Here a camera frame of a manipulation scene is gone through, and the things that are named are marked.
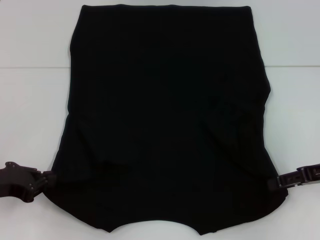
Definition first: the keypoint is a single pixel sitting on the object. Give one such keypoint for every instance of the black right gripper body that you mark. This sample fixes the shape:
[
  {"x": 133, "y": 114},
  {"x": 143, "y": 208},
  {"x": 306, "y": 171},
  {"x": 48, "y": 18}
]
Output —
[{"x": 315, "y": 175}]

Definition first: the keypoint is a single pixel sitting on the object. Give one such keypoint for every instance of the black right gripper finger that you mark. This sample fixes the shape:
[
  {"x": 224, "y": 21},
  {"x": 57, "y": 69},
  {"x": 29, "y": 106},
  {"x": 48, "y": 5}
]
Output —
[
  {"x": 292, "y": 178},
  {"x": 272, "y": 185}
]

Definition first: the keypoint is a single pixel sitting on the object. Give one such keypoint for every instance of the black shirt with FREE print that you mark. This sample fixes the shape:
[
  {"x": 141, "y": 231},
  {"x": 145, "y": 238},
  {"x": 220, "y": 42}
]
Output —
[{"x": 165, "y": 100}]

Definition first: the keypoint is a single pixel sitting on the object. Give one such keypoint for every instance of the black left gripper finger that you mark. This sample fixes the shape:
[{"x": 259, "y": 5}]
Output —
[
  {"x": 47, "y": 176},
  {"x": 40, "y": 188}
]

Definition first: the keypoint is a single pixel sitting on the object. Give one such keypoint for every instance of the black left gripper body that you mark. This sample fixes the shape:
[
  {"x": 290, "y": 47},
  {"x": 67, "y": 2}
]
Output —
[{"x": 15, "y": 181}]

